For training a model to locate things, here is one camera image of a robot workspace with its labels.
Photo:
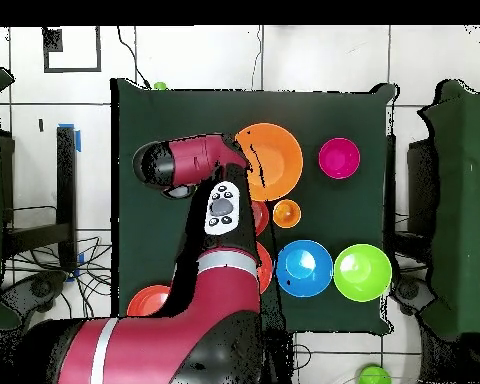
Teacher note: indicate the small red bowl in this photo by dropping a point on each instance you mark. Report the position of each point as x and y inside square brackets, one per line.
[260, 216]

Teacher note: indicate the pink bowl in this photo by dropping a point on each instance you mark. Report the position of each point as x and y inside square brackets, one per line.
[339, 158]

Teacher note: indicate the green bowl on floor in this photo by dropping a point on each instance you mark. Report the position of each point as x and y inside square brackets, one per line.
[374, 376]

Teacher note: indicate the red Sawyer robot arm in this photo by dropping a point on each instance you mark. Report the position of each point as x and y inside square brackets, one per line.
[164, 344]

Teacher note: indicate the large green bowl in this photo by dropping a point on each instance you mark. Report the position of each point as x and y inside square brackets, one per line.
[362, 272]

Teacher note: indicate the black chair base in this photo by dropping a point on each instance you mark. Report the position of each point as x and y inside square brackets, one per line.
[40, 288]
[408, 292]

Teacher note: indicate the blue tape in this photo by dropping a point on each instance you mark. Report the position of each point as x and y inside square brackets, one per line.
[78, 140]

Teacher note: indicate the black stool frame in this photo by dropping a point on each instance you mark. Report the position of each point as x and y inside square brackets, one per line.
[422, 188]
[66, 180]

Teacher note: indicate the dark green table cloth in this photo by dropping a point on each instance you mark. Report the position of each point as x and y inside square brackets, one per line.
[344, 112]

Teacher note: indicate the blue bowl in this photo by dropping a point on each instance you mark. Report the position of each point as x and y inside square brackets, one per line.
[304, 268]

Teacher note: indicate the orange cup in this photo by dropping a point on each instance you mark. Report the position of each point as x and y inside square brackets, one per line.
[286, 214]

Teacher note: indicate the green cup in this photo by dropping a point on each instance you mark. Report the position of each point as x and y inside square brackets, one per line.
[160, 85]

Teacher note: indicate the large orange bowl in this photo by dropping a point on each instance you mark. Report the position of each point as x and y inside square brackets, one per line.
[280, 156]

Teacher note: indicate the large red bowl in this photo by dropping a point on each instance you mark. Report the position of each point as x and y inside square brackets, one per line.
[265, 268]
[148, 302]

